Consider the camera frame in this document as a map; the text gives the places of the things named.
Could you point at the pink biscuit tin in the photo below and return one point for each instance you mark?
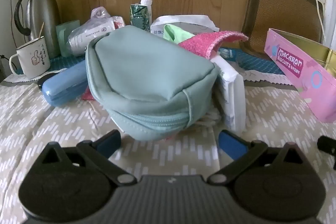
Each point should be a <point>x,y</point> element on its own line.
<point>288,61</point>

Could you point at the blue glasses case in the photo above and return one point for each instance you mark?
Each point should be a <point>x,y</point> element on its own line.
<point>63,85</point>

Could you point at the white enamel mug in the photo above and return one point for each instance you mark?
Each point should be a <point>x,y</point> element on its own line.
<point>32,61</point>

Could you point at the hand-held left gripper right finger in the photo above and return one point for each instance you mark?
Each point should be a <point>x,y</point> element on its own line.
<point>232,144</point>

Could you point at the steel thermos jug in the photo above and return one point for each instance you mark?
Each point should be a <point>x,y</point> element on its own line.
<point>43,16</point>

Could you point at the white paper envelope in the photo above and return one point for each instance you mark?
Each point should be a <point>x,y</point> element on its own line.
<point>183,22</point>

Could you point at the thin wooden stick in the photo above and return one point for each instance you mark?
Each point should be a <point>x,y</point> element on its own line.
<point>40,29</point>

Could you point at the white tissue packet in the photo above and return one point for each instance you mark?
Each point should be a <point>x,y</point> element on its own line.
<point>232,92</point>

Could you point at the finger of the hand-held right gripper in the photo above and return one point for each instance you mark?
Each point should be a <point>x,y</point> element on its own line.
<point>326,146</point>

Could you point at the teal fabric zipper pouch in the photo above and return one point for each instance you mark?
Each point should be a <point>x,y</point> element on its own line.
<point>147,66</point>

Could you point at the green drink carton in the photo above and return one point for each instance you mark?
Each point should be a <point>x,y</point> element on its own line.
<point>139,16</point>

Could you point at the small blue packet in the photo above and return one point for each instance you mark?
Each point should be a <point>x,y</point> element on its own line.
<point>228,54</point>

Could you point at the small pink cloth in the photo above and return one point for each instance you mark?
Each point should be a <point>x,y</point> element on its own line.
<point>88,95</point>

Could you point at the green translucent box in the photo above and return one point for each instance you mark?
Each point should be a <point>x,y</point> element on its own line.
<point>64,35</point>

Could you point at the light green cloth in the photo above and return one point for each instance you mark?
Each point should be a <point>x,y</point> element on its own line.
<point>173,32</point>

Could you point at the pink terry towel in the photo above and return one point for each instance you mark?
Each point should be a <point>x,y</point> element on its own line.
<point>202,41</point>

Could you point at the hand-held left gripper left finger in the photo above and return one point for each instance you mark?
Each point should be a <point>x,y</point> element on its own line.
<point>109,144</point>

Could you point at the teal checkered mat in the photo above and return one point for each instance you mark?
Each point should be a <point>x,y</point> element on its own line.
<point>252,61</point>

